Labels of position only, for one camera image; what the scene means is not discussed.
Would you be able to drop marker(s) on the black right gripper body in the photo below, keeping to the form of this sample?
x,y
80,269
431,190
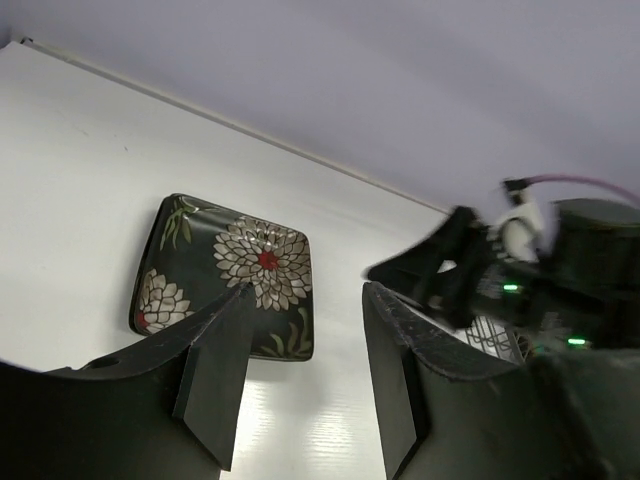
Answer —
x,y
452,276

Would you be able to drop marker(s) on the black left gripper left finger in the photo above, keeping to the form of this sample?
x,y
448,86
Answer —
x,y
165,407

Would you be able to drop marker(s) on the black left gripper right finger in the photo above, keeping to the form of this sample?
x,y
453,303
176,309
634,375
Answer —
x,y
447,411

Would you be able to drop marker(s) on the black floral square plate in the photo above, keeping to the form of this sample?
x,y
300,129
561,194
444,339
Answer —
x,y
196,251

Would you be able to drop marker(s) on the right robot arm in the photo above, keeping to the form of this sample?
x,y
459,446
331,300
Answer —
x,y
585,288

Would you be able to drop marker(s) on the wire dish rack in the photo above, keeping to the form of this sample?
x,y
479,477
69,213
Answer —
x,y
497,340

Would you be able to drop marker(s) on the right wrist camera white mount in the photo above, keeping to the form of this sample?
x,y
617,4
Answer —
x,y
520,233

